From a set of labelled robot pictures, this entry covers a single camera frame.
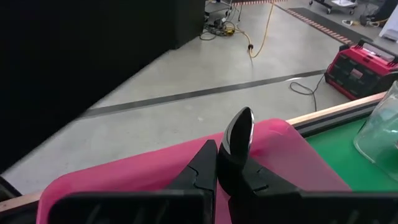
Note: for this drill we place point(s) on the clear plastic bin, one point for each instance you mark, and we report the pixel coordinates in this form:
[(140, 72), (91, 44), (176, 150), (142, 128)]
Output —
[(382, 140)]

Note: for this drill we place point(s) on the pink plastic bin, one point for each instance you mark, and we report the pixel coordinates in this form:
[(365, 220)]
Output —
[(124, 177)]

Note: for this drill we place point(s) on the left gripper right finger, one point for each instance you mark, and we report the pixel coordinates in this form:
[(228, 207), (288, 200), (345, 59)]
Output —
[(280, 202)]

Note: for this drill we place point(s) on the black partition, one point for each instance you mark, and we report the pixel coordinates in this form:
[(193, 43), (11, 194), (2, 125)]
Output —
[(77, 62)]

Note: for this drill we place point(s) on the green table mat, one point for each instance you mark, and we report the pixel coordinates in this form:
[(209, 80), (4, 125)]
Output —
[(335, 155)]

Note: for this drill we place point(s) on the white wheeled cart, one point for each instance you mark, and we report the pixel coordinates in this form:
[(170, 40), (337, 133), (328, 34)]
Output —
[(342, 3)]

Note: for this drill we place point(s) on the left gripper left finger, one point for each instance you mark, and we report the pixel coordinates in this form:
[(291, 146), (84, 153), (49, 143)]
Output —
[(186, 205)]

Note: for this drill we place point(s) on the red tool box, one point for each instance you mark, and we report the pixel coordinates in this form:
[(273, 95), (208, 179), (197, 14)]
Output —
[(357, 68)]

